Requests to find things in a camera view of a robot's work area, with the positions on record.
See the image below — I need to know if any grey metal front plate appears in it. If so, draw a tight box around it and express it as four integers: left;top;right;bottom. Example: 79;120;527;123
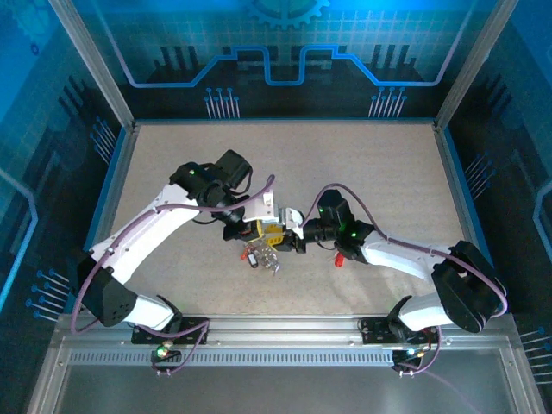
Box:
55;366;518;414

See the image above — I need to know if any aluminium frame post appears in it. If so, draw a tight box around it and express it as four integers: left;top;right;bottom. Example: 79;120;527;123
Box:
434;0;520;130
47;0;138;130

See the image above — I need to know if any aluminium back rail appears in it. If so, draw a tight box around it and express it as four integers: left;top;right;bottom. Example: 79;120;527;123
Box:
133;119;437;128

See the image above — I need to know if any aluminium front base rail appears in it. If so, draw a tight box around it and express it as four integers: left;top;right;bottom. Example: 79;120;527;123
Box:
50;313;518;348

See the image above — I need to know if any small black controller box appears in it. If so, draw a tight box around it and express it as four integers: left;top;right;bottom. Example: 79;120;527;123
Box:
392;348;426;367
151;347;182;363

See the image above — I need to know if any slotted grey cable duct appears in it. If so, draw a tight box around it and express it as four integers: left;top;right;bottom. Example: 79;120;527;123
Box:
68;349;396;367

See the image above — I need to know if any aluminium side rail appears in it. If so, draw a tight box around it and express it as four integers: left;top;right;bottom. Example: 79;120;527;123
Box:
25;122;140;414
432;122;547;414

